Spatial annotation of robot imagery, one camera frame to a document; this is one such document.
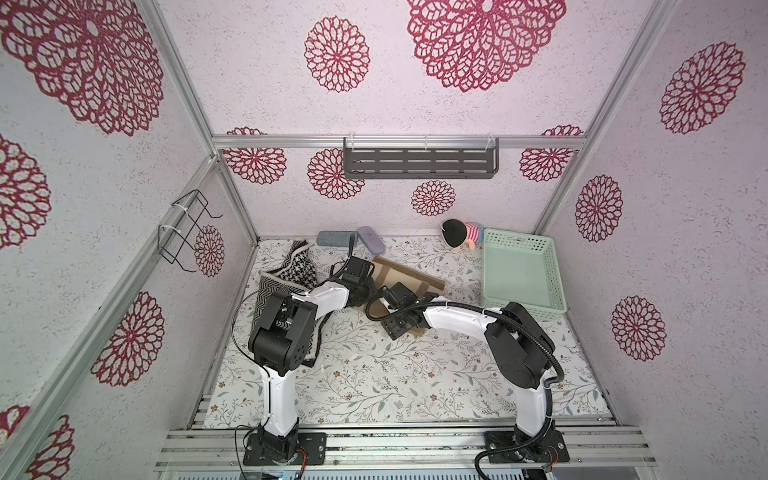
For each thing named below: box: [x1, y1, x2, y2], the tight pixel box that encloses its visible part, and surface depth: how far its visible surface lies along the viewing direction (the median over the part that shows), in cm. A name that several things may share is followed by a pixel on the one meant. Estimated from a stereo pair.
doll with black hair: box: [441, 218, 485, 251], surface depth 116 cm
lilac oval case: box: [357, 226, 386, 256], surface depth 119 cm
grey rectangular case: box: [316, 230, 359, 247], surface depth 119 cm
